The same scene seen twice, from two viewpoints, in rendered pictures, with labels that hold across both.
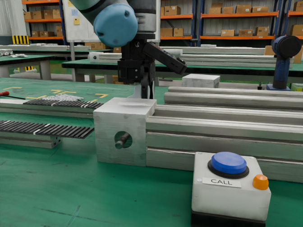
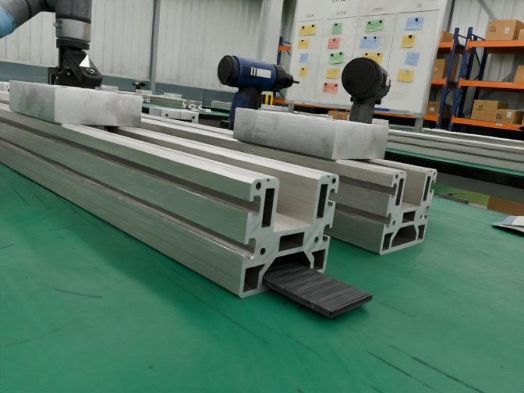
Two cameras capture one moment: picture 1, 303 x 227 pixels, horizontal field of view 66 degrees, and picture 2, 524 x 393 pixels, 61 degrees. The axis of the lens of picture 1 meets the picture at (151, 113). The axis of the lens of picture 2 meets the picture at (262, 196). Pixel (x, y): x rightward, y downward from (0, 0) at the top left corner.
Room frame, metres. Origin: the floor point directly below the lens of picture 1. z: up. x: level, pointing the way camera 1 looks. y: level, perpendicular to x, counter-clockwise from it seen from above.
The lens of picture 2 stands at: (-0.05, -0.93, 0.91)
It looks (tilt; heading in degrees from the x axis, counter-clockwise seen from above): 12 degrees down; 32
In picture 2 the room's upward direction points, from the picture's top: 7 degrees clockwise
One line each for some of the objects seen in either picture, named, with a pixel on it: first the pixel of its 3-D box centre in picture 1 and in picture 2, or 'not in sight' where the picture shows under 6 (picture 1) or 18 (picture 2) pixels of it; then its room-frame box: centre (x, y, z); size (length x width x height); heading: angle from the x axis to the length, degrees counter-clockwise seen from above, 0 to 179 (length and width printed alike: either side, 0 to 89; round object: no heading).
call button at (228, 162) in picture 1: (227, 165); not in sight; (0.25, -0.09, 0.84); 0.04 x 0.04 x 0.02
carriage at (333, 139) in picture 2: not in sight; (306, 143); (0.45, -0.68, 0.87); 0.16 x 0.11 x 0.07; 78
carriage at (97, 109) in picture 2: not in sight; (73, 113); (0.32, -0.39, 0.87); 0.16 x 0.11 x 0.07; 78
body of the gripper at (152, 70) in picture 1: (138, 59); (70, 69); (0.60, 0.03, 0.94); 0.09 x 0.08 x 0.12; 78
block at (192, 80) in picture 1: (199, 91); (167, 129); (0.74, -0.15, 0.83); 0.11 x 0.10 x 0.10; 153
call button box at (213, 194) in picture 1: (224, 184); not in sight; (0.26, -0.09, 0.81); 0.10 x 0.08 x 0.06; 168
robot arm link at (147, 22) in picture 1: (140, 24); (72, 32); (0.60, 0.03, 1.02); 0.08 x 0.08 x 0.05
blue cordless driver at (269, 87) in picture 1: (279, 71); (259, 115); (0.75, -0.41, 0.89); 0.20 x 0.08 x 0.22; 161
